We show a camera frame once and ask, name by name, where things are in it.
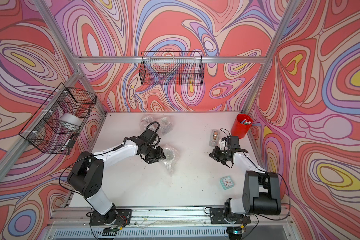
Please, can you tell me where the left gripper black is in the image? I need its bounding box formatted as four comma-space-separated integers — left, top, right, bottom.
144, 145, 168, 164

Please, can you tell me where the bubble wrap sheet stack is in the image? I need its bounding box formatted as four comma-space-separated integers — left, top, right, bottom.
160, 145, 179, 176

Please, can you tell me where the bubble wrap sheet around mug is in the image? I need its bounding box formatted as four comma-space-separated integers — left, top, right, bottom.
139, 115, 154, 132

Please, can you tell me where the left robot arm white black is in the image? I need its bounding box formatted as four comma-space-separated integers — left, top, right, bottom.
67, 136, 166, 225

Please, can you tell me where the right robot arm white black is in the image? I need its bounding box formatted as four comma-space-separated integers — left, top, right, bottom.
209, 147, 282, 223

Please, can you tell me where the small green alarm clock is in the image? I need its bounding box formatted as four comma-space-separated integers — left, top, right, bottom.
220, 176, 235, 190

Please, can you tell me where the red pen holder cup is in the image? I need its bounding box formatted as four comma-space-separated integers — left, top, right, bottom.
231, 114, 253, 139

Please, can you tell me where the black marker in basket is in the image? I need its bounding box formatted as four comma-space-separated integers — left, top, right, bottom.
64, 139, 75, 151

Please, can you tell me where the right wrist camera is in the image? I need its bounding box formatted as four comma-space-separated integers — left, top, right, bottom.
220, 136, 241, 149

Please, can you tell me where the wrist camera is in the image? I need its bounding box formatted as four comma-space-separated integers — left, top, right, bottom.
140, 129, 161, 146
220, 136, 241, 149

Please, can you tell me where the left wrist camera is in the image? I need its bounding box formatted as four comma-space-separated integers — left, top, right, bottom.
140, 129, 161, 146

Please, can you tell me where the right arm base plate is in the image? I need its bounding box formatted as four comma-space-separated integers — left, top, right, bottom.
205, 207, 251, 225

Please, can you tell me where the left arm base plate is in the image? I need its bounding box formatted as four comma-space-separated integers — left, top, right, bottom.
86, 209, 132, 227

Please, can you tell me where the black wire basket back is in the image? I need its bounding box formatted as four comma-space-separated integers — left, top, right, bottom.
139, 51, 205, 87

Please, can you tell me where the black wire basket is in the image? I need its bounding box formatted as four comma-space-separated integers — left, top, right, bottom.
139, 51, 205, 87
19, 83, 97, 155

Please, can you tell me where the black wire basket left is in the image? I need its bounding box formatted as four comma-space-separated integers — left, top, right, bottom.
19, 83, 97, 155

